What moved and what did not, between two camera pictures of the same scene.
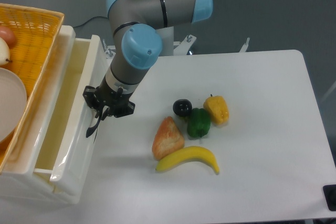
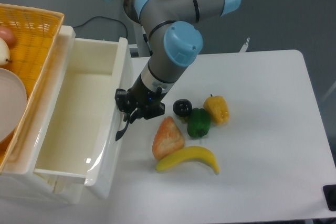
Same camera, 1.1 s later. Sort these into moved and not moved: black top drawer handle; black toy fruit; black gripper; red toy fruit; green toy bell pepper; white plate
Moved: black gripper; black top drawer handle
Not moved: red toy fruit; green toy bell pepper; white plate; black toy fruit
